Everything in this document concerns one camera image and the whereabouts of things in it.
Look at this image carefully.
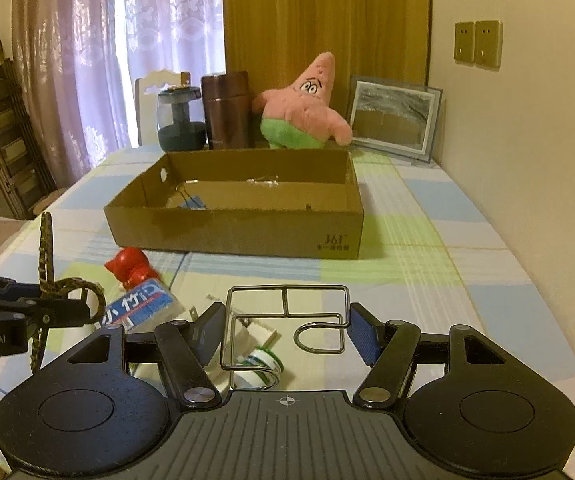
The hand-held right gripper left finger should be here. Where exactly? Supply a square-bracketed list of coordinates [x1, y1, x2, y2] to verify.
[68, 302, 226, 408]

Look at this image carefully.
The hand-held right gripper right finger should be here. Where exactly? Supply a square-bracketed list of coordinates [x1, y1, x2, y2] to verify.
[350, 302, 511, 408]

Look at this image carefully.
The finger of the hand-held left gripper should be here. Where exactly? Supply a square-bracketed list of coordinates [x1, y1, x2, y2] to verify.
[0, 268, 43, 301]
[0, 297, 94, 331]

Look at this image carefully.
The olive braided cord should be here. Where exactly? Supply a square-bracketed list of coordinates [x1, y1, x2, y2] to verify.
[28, 212, 107, 375]

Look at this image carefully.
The blue white packet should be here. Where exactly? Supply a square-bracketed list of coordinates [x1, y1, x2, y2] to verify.
[100, 278, 183, 333]

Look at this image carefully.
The metal wire rack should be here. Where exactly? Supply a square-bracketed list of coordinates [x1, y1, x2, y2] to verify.
[222, 285, 353, 391]

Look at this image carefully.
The cardboard box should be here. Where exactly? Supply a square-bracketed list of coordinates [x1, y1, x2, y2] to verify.
[104, 149, 365, 261]

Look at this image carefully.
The white tube with green cap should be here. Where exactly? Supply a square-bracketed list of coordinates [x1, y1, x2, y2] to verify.
[230, 322, 286, 391]

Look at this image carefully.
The red figurine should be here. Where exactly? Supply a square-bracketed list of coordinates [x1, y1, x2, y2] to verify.
[105, 247, 161, 292]

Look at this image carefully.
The checked tablecloth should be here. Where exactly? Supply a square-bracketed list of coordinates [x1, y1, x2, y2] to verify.
[0, 145, 575, 461]

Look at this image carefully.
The blue binder clip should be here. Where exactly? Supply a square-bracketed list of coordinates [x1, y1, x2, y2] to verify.
[168, 182, 207, 210]

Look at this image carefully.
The black folding ladder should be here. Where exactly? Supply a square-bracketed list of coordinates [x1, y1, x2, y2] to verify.
[0, 31, 56, 220]

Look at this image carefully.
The glass teapot with dark lid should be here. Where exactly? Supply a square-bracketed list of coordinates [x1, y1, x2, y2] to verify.
[156, 85, 207, 153]

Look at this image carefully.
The cream wooden chair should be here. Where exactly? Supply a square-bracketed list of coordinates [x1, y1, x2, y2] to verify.
[134, 69, 191, 148]

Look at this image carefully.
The brown metal thermos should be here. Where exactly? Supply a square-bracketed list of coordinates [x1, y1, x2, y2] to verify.
[201, 71, 253, 151]

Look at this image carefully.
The pink starfish plush toy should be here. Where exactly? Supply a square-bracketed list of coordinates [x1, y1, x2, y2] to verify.
[252, 51, 353, 150]

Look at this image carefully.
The sheer purple lace curtain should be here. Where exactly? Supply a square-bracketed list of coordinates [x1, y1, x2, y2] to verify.
[12, 0, 226, 181]

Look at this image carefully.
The yellow brown curtain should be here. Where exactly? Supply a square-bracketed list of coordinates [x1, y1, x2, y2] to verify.
[222, 0, 433, 106]

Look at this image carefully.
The glass picture frame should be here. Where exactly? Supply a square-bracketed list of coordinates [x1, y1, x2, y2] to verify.
[346, 75, 443, 166]

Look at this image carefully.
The beige wall socket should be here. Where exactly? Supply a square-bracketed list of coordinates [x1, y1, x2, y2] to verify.
[474, 20, 503, 68]
[455, 21, 477, 65]

